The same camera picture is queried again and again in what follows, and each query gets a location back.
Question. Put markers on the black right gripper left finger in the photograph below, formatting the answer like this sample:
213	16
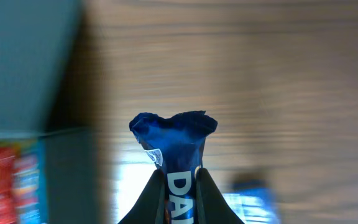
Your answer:
150	206

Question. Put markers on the purple Dairy Milk bar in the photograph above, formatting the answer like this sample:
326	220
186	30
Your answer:
176	147

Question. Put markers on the blue Oreo cookie pack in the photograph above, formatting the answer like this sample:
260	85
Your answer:
29	184

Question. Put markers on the dark green box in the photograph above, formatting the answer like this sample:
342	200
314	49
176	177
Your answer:
37	45

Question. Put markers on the blue Eclipse mints box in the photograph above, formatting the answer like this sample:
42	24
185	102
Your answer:
253	202

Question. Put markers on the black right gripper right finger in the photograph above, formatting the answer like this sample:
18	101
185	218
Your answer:
211	205

